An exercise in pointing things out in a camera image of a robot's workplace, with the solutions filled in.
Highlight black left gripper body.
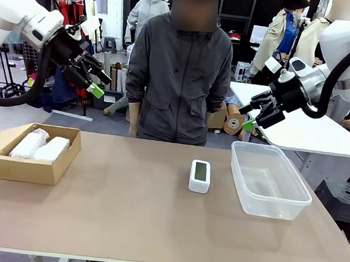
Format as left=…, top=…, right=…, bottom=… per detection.
left=51, top=34, right=91, bottom=71

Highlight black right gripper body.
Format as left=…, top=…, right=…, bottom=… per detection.
left=269, top=77, right=307, bottom=114

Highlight rounded bubble-wrapped clock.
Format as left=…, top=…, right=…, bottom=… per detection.
left=32, top=134, right=71, bottom=164

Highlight long bubble-wrapped clock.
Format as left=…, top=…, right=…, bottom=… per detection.
left=8, top=126, right=51, bottom=162

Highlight white digital clock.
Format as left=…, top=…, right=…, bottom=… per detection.
left=187, top=159, right=213, bottom=195

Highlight person's right hand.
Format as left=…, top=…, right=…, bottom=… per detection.
left=128, top=102, right=143, bottom=138

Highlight person's left hand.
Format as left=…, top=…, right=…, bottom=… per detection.
left=204, top=112, right=215, bottom=147

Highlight brown cardboard tube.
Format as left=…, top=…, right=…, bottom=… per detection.
left=109, top=66, right=118, bottom=93

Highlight mannequin leg in grey legging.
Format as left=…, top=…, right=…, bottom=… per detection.
left=103, top=93, right=132, bottom=122

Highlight grey plastic stool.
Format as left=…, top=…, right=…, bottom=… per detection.
left=102, top=36, right=118, bottom=55

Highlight white side table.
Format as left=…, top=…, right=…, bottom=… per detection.
left=222, top=80, right=350, bottom=178

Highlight white perforated box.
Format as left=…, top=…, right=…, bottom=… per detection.
left=233, top=61, right=253, bottom=84

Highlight brown mannequin torso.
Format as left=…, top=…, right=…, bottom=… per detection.
left=222, top=103, right=251, bottom=138

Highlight red hanging garment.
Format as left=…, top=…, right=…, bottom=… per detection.
left=54, top=0, right=89, bottom=39

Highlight large cardboard floor box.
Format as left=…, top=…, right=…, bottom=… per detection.
left=207, top=102, right=229, bottom=131

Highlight clear plastic container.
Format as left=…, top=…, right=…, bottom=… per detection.
left=225, top=140, right=317, bottom=222

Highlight mannequin in beige coat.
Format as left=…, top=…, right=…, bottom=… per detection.
left=250, top=0, right=309, bottom=81

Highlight white desktop monitor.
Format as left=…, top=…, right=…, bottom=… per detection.
left=248, top=24, right=271, bottom=45

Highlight black grid panel stand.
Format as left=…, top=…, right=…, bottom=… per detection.
left=0, top=41, right=31, bottom=100

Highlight bystander in grey hoodie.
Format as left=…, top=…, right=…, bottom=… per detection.
left=123, top=0, right=171, bottom=49

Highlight person in dark grey jacket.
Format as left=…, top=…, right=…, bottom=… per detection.
left=121, top=0, right=238, bottom=149

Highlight open cardboard box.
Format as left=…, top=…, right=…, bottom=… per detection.
left=0, top=120, right=84, bottom=188

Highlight black plastic stool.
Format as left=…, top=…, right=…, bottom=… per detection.
left=310, top=177, right=350, bottom=243

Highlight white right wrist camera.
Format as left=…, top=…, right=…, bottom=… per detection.
left=263, top=55, right=284, bottom=75

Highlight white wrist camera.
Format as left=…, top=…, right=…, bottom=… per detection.
left=79, top=14, right=102, bottom=36
left=263, top=55, right=284, bottom=75

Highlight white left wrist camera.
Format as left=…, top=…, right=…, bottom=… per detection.
left=79, top=14, right=102, bottom=36

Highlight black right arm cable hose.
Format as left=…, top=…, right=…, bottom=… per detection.
left=300, top=13, right=350, bottom=122

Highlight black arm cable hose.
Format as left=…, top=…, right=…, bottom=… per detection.
left=300, top=13, right=350, bottom=122
left=0, top=39, right=54, bottom=111

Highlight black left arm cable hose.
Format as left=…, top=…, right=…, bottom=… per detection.
left=0, top=39, right=54, bottom=111

